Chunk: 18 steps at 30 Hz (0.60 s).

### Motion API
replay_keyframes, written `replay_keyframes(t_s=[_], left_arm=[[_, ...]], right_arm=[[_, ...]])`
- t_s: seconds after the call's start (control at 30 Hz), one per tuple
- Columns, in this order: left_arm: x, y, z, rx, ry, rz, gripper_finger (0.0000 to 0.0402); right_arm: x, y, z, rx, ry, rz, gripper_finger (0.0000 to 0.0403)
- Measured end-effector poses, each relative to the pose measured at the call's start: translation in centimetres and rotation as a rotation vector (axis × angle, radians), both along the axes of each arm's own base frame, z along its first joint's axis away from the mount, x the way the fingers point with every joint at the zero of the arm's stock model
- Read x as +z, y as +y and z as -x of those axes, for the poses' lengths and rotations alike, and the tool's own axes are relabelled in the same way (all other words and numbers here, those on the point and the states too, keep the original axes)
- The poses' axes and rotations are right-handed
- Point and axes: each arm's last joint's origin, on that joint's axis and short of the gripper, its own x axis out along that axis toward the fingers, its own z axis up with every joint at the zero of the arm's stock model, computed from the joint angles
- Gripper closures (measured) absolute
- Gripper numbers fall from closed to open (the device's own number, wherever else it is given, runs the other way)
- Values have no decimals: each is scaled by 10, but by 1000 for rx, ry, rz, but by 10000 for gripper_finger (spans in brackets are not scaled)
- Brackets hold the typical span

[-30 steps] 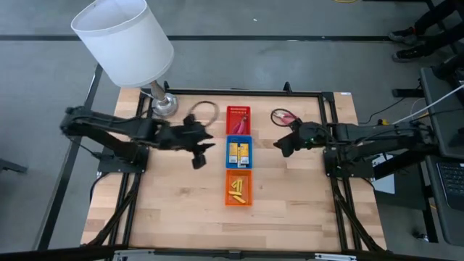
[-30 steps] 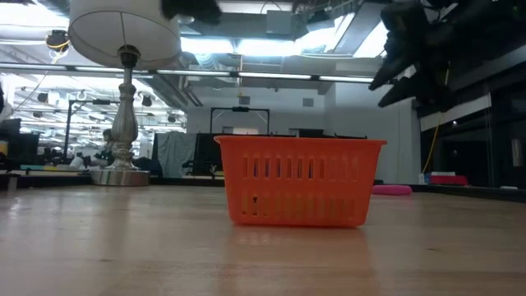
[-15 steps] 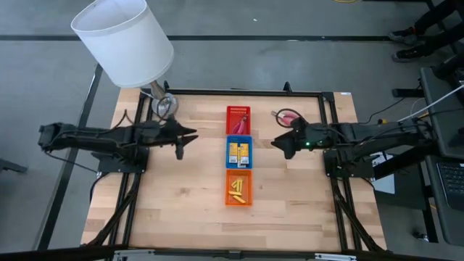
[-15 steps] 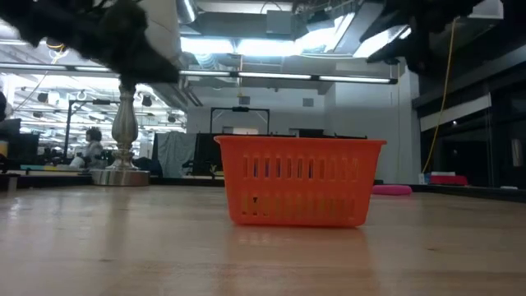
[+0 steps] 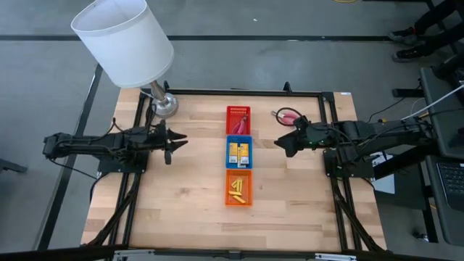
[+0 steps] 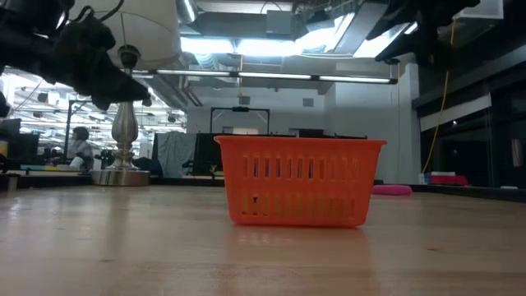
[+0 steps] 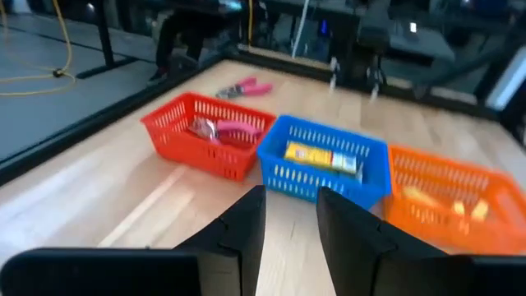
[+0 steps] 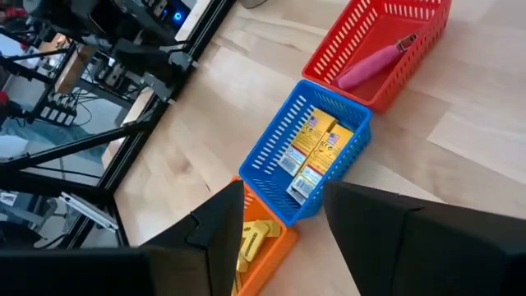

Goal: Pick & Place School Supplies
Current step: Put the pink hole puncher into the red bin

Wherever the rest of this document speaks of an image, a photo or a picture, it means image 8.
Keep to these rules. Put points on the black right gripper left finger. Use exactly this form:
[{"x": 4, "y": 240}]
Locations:
[{"x": 205, "y": 255}]

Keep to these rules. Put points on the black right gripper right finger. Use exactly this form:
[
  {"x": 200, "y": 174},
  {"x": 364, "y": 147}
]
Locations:
[{"x": 411, "y": 255}]

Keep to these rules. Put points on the yellow eraser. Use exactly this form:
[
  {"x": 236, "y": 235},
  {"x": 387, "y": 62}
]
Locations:
[
  {"x": 272, "y": 228},
  {"x": 255, "y": 242},
  {"x": 242, "y": 263}
]

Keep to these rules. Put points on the yellow crayon box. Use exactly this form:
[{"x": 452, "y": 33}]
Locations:
[
  {"x": 324, "y": 160},
  {"x": 308, "y": 137}
]

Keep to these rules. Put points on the orange plastic basket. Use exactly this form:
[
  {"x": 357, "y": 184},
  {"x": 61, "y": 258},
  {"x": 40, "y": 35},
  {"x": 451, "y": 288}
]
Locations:
[{"x": 275, "y": 255}]

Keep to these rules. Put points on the blue plastic basket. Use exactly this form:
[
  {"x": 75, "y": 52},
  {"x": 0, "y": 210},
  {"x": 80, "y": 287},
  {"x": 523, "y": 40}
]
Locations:
[{"x": 267, "y": 156}]

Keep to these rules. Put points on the silver aluminium bar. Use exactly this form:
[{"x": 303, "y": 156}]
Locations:
[{"x": 88, "y": 209}]

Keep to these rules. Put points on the red plastic basket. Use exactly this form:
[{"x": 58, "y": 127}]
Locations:
[{"x": 370, "y": 94}]

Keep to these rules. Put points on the black power strip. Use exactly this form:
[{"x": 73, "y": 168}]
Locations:
[{"x": 57, "y": 111}]

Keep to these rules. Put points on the wooden workbench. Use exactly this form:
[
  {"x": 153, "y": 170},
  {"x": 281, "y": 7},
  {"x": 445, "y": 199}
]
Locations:
[{"x": 74, "y": 67}]

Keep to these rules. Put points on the black computer blue light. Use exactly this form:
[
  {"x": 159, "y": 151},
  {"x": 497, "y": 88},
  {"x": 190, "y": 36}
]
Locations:
[{"x": 172, "y": 18}]

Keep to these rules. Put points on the black metal rig frame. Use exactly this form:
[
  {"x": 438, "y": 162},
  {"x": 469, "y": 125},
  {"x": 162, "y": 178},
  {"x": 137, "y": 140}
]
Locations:
[{"x": 125, "y": 164}]

